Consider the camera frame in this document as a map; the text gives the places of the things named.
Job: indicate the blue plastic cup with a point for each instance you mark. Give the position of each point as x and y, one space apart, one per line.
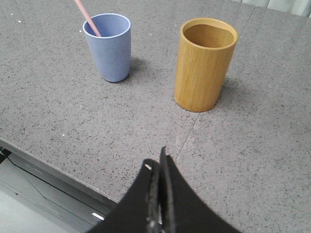
112 50

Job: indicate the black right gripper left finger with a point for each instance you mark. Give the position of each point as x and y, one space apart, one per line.
138 210

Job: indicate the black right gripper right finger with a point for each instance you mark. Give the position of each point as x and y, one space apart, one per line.
182 210

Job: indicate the white curtain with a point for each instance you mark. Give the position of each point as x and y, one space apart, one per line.
296 7

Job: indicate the bamboo wooden cup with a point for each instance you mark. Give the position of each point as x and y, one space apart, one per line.
206 47

